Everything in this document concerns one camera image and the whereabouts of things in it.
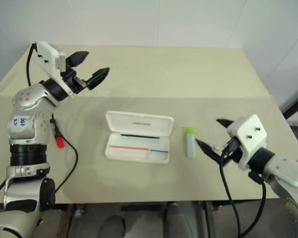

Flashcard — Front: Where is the dark rounded shape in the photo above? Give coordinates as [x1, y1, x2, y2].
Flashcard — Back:
[165, 202, 191, 238]
[99, 215, 126, 238]

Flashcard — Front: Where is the metal table frame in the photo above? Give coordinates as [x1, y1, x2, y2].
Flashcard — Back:
[64, 200, 223, 238]

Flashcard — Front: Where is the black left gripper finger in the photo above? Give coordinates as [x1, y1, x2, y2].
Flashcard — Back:
[85, 67, 110, 90]
[66, 51, 89, 67]

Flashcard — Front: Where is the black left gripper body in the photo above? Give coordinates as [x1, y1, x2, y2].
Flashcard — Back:
[60, 64, 89, 94]

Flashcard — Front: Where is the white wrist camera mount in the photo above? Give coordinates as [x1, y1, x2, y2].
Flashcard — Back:
[36, 41, 74, 96]
[226, 114, 268, 172]

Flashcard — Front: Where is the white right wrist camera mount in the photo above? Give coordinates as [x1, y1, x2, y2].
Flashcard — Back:
[226, 114, 268, 172]

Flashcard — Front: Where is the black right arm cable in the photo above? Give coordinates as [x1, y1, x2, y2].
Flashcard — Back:
[220, 148, 268, 238]

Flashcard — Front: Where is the red capped black marker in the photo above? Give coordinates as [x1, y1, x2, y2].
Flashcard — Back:
[50, 119, 66, 149]

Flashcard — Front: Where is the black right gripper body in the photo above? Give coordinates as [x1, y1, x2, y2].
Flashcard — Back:
[221, 136, 244, 163]

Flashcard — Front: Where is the black flat bar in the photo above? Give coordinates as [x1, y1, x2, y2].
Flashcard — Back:
[121, 204, 162, 212]

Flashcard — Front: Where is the green capped marker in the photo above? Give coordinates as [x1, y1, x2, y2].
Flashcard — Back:
[184, 126, 197, 159]

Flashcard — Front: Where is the black metal frame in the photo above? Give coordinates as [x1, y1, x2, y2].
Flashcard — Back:
[283, 90, 298, 119]

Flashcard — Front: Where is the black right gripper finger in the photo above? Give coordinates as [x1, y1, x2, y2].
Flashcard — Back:
[216, 119, 235, 129]
[195, 139, 223, 164]

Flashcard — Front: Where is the white plastic pencil case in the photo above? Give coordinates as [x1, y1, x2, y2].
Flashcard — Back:
[104, 111, 175, 165]

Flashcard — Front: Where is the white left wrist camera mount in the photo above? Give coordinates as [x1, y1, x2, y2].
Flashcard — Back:
[36, 41, 74, 96]

